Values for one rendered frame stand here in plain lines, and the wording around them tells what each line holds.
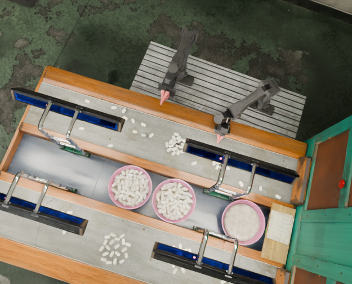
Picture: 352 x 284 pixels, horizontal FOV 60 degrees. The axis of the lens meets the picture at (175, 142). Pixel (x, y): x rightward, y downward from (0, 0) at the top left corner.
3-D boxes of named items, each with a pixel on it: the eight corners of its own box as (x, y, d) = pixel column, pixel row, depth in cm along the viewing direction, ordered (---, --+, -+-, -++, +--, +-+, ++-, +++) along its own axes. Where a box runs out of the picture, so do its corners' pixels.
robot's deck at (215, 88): (151, 44, 226) (150, 40, 223) (304, 98, 222) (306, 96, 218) (102, 153, 203) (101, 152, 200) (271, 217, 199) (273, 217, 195)
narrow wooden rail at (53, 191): (7, 172, 195) (-1, 169, 184) (279, 257, 190) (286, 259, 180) (4, 180, 193) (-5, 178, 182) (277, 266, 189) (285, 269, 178)
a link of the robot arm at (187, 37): (182, 69, 170) (200, 25, 177) (167, 63, 170) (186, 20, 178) (181, 79, 182) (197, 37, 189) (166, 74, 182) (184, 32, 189)
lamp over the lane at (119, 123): (19, 87, 169) (13, 81, 162) (125, 119, 167) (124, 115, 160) (13, 100, 167) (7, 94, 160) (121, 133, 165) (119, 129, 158)
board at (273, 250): (271, 202, 188) (272, 202, 187) (295, 209, 187) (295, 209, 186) (260, 256, 179) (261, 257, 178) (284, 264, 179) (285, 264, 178)
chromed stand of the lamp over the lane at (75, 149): (71, 123, 203) (47, 96, 160) (99, 131, 203) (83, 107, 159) (60, 149, 198) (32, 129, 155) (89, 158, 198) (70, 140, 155)
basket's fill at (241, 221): (227, 199, 195) (229, 198, 189) (261, 209, 194) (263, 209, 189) (218, 234, 189) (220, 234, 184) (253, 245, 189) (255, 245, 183)
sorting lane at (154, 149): (43, 83, 204) (41, 81, 202) (302, 162, 200) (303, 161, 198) (24, 123, 197) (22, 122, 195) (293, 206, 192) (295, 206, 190)
